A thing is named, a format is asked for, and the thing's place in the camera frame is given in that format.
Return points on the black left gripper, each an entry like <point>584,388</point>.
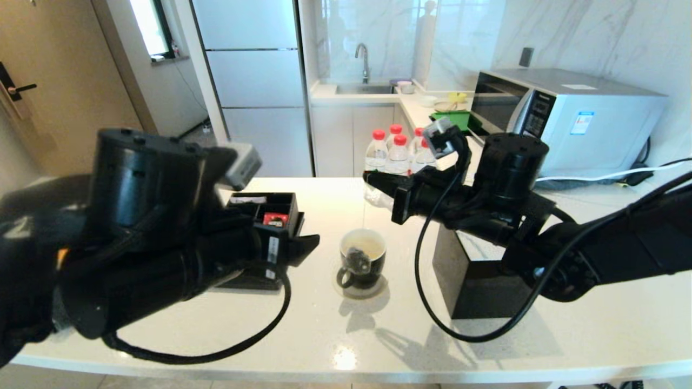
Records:
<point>265,254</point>

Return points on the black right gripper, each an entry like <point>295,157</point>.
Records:
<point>432,200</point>

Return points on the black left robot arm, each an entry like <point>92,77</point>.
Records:
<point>140,216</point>

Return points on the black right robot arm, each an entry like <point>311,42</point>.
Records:
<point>594,254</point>

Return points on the small red packet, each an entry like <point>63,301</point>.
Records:
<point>274,219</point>

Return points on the black compartment organizer box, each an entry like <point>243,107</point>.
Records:
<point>281,208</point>

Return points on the black serving tray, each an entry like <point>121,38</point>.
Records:
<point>259,281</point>

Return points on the white sink base cabinet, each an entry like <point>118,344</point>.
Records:
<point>340,140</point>

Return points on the black mug white inside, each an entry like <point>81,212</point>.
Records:
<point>373,270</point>

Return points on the round beige coaster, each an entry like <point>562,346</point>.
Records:
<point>373,294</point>

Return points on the small white bowl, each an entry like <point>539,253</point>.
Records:
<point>427,101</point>

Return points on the steel kitchen sink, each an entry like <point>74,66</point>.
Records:
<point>365,89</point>

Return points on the green plastic board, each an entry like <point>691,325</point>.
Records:
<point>454,118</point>

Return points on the white plate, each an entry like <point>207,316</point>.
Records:
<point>446,107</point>

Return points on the small purple bowl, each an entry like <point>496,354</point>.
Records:
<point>401,82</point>

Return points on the small yellow item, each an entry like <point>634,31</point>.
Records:
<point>457,97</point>

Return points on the chrome sink faucet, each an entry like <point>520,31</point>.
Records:
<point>365,59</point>

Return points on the black white tissue box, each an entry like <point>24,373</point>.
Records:
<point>476,281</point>

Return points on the white refrigerator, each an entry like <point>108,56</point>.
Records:
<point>254,81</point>

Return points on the silver microwave oven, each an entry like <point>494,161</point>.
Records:
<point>605,129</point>

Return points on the brown wooden door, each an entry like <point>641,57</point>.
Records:
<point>70,81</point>

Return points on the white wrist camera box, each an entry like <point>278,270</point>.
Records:
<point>243,165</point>

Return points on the grey wall socket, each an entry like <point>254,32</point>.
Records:
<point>525,58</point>

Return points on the window with dark frame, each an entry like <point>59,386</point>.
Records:
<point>148,27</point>

